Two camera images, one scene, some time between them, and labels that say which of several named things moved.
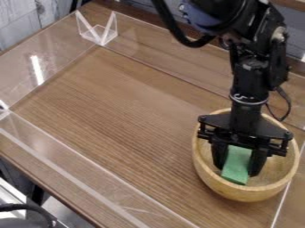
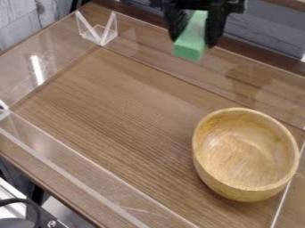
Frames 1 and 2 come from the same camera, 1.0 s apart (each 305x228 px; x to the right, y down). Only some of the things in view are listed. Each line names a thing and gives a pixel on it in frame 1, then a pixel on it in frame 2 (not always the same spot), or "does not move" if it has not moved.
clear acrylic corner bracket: x=98 y=34 does not move
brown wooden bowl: x=263 y=187 does not move
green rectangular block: x=235 y=168 to x=191 y=47
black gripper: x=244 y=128 to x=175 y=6
